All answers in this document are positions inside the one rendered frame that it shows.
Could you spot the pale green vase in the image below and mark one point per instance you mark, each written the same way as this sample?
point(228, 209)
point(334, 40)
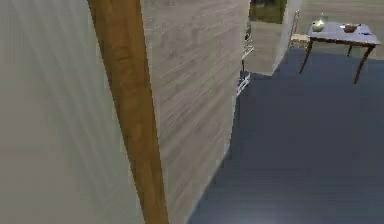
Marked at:
point(317, 25)

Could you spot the wooden chair with woven seat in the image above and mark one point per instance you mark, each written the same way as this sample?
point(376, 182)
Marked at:
point(299, 39)

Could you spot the grey table with brown legs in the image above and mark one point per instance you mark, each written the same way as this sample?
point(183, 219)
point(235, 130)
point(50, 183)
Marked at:
point(336, 34)

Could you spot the brown bowl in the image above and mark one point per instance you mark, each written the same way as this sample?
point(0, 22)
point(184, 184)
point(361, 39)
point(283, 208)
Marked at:
point(349, 27)

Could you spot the dark pen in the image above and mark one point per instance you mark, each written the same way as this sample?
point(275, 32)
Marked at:
point(365, 33)

